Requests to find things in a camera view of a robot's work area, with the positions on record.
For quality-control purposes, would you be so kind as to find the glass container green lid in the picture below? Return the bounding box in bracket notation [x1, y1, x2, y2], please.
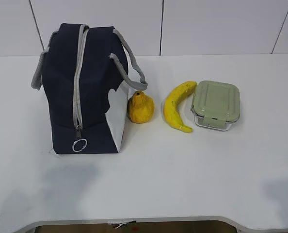
[191, 81, 240, 131]

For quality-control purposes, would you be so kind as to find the yellow pear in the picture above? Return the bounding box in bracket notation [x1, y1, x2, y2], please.
[127, 91, 155, 124]

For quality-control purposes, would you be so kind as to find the navy blue lunch bag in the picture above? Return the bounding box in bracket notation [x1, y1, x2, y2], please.
[31, 23, 148, 154]

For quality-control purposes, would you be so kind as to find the yellow banana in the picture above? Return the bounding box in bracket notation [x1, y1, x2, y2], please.
[163, 81, 197, 133]

